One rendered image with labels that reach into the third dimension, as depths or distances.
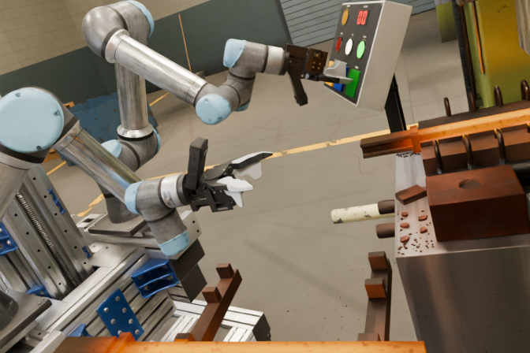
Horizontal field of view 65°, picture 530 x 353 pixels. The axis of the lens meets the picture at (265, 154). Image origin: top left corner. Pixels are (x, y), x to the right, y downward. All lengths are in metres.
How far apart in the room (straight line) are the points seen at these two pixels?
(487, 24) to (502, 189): 0.40
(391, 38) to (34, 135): 0.86
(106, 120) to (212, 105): 4.50
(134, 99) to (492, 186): 1.04
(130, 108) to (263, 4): 7.76
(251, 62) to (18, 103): 0.55
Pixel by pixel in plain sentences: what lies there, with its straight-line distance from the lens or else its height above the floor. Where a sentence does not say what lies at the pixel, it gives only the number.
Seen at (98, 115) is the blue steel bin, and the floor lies 0.62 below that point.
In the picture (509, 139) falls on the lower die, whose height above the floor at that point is 0.99.
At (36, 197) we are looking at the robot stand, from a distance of 1.35.
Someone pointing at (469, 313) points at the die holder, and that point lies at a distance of 0.73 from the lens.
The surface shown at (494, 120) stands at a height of 1.01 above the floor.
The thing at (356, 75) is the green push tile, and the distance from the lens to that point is 1.20.
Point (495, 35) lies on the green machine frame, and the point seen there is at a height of 1.10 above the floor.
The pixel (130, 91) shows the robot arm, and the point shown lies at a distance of 1.36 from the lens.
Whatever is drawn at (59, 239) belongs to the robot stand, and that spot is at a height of 0.87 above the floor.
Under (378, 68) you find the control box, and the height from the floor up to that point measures 1.04.
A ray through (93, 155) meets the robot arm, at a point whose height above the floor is 1.10.
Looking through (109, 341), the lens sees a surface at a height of 1.02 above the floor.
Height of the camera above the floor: 1.32
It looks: 20 degrees down
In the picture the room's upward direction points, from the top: 20 degrees counter-clockwise
